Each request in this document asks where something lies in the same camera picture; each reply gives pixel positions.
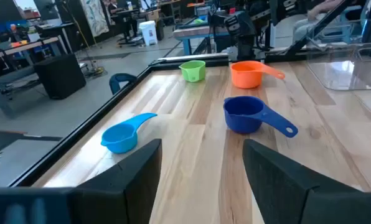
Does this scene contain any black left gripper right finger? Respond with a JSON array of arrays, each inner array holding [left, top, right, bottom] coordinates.
[[242, 138, 371, 224]]

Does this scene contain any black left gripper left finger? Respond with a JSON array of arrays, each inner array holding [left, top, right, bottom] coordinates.
[[0, 138, 163, 224]]

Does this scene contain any light blue measuring cup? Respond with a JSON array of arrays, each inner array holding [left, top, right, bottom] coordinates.
[[100, 112, 158, 154]]

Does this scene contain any dark blue measuring cup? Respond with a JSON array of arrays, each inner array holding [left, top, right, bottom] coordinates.
[[223, 95, 299, 139]]

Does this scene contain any orange measuring cup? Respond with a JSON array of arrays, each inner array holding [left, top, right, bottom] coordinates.
[[230, 60, 286, 90]]

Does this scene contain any clear plastic basket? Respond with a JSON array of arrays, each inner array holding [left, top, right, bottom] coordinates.
[[304, 17, 371, 92]]

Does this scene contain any green measuring cup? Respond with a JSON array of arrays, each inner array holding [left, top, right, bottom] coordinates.
[[178, 60, 207, 83]]

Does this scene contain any dark blue chair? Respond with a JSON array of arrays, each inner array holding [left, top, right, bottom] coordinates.
[[108, 73, 139, 96]]

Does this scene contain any black box cabinet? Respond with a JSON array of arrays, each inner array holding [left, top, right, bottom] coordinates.
[[33, 53, 87, 100]]

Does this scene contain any white waste bin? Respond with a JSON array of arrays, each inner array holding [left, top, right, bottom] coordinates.
[[138, 20, 159, 47]]

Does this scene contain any person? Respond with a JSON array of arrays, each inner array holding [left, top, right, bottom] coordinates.
[[106, 0, 126, 22], [293, 0, 365, 43]]

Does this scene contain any blue framed wooden table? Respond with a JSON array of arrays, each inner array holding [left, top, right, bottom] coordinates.
[[172, 25, 233, 57]]

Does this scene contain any patterned hanging banner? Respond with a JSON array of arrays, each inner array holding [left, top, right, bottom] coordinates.
[[79, 0, 110, 38]]

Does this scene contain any wooden top desk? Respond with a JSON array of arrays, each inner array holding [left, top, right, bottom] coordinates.
[[0, 36, 68, 63]]

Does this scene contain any black aluminium table frame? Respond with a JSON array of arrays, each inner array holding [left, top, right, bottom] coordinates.
[[9, 52, 308, 189]]

